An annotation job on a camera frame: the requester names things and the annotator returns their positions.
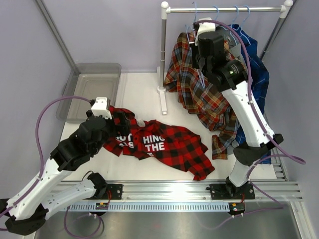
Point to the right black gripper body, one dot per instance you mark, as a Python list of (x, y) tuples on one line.
[(201, 62)]

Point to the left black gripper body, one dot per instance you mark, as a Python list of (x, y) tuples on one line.
[(113, 130)]

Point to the brown orange plaid shirt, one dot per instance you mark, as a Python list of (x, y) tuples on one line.
[(201, 99)]

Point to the red black plaid shirt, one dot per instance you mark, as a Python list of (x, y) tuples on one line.
[(174, 146)]

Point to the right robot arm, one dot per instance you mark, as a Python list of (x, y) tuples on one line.
[(231, 79)]

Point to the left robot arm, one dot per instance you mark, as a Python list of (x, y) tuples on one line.
[(29, 214)]

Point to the grey shirt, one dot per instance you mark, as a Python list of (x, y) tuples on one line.
[(233, 51)]

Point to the blue plaid shirt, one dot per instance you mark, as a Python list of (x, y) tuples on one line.
[(259, 73)]

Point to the grey plastic bin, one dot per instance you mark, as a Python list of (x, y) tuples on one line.
[(90, 81)]

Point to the metal clothes rack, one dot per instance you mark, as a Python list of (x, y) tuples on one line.
[(283, 10)]

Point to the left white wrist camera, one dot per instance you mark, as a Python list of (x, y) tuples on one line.
[(100, 108)]

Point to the aluminium mounting rail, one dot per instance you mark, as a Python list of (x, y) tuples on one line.
[(195, 191)]

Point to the aluminium frame post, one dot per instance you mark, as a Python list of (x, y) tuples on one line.
[(57, 36)]

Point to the slotted cable duct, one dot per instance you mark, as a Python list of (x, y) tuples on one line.
[(150, 207)]

